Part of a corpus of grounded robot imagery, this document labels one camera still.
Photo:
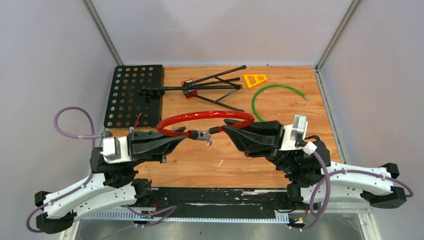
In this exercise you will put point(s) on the black perforated music stand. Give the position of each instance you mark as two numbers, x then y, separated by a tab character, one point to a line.
140	89

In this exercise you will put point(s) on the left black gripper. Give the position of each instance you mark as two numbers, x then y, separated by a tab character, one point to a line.
150	145

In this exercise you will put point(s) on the red tag with cord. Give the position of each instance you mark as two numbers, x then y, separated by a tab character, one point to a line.
137	122

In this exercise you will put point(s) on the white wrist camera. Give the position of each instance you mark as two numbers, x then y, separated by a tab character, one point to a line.
293	137
115	150

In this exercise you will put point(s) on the yellow plastic triangle piece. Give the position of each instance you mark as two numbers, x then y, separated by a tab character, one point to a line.
253	80

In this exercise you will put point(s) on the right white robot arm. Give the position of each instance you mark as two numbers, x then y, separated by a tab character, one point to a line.
314	179

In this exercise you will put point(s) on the red label card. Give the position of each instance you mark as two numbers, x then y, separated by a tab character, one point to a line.
188	91

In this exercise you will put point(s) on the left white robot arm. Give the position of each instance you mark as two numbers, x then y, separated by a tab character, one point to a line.
112	182

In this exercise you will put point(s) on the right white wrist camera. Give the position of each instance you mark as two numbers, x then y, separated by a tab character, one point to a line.
293	137

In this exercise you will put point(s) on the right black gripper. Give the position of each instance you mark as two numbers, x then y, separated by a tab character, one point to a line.
263	143

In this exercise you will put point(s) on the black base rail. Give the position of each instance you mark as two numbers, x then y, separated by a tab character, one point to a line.
223	203

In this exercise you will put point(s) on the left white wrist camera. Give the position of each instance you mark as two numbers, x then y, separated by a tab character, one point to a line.
115	150

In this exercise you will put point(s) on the red cable lock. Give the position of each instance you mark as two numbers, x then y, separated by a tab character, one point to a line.
247	119

